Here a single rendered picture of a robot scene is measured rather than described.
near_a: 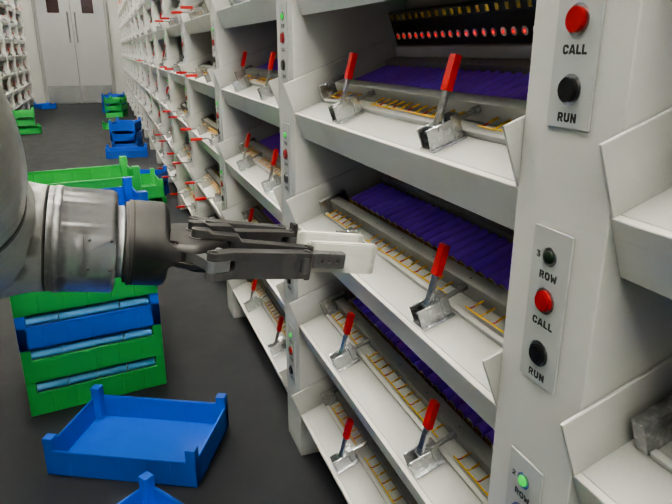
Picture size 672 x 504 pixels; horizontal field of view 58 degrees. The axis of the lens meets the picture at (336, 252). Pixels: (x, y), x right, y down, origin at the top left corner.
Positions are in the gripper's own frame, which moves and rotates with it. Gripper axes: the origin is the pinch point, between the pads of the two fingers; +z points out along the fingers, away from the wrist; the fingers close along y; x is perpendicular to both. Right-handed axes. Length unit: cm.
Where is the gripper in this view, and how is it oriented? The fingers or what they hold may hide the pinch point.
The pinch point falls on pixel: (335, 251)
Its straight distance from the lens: 60.5
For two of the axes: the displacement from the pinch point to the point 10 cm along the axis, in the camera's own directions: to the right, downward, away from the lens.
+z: 9.3, 0.4, 3.7
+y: 3.4, 3.0, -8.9
